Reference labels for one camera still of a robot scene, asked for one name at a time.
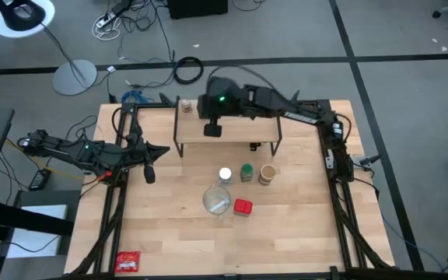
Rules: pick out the black power adapter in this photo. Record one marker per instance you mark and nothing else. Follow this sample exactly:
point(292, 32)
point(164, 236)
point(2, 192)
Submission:
point(39, 179)

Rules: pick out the bagel seasoning jar white lid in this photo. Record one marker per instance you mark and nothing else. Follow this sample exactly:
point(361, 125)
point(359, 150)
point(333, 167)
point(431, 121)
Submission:
point(225, 174)

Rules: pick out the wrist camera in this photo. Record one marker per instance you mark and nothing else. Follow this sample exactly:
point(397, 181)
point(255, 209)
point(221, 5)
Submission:
point(212, 128)
point(149, 174)

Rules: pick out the black aluminium table frame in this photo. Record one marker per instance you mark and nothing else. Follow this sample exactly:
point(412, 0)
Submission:
point(150, 104)

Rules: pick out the smoked paprika red tin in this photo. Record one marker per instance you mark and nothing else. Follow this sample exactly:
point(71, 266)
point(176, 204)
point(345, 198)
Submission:
point(242, 207)

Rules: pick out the black clamp-mounted device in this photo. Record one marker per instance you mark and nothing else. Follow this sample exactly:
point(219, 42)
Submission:
point(368, 159)

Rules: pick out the furikake seasoning jar tan lid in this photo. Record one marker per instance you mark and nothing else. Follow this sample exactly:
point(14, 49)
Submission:
point(267, 173)

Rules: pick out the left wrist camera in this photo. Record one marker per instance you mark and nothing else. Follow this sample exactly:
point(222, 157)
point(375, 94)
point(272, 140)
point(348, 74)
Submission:
point(149, 174)

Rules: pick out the red snack packet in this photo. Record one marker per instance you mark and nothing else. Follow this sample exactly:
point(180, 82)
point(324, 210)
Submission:
point(127, 261)

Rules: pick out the black box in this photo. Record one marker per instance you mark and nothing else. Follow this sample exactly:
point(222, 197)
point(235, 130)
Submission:
point(197, 8)

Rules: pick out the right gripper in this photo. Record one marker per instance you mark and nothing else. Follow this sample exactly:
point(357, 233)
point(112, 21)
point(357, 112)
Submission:
point(212, 110)

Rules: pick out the white power strip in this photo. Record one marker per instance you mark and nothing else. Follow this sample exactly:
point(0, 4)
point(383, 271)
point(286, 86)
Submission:
point(105, 19)

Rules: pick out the floor lamp grey round base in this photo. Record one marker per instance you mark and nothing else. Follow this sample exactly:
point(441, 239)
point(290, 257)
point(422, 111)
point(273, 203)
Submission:
point(74, 78)

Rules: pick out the white flat panel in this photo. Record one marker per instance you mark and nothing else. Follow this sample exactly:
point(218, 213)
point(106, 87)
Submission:
point(37, 233)

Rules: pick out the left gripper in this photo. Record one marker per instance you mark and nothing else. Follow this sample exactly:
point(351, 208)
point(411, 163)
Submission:
point(136, 153)

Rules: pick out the clear glass mug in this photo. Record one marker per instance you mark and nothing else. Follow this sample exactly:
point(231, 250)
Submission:
point(216, 200)

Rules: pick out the grey side cabinet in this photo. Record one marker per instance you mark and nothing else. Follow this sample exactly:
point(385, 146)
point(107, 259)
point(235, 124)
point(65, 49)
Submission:
point(45, 196)

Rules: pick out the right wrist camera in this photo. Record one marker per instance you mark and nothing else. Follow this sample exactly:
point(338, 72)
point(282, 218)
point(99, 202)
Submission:
point(212, 128)

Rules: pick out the oregano jar green lid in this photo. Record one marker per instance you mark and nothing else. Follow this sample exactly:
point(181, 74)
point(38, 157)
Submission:
point(246, 172)

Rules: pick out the small cork-topped glass jar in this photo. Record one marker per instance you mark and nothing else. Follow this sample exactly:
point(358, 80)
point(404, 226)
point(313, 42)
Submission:
point(187, 106)

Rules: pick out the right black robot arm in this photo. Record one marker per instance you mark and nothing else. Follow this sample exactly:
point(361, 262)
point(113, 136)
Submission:
point(299, 116)

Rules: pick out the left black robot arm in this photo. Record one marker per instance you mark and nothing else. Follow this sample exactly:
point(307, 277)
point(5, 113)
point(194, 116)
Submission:
point(64, 149)

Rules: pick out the wooden shelf black metal frame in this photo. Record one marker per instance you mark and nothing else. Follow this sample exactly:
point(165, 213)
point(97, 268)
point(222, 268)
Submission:
point(239, 130)

